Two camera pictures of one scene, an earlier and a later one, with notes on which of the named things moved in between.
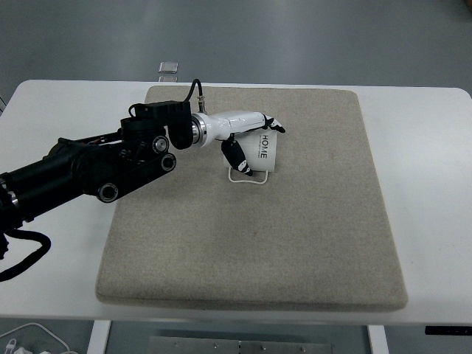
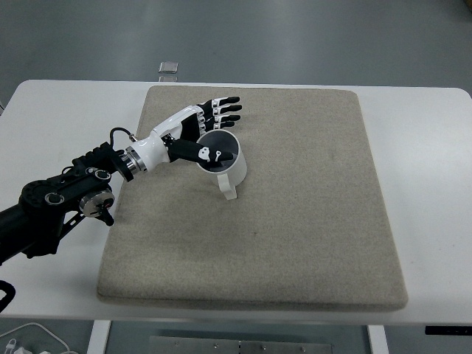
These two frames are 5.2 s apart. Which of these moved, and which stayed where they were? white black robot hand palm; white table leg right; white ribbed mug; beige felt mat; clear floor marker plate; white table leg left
Moved: white ribbed mug; white black robot hand palm
Stayed: beige felt mat; white table leg left; clear floor marker plate; white table leg right
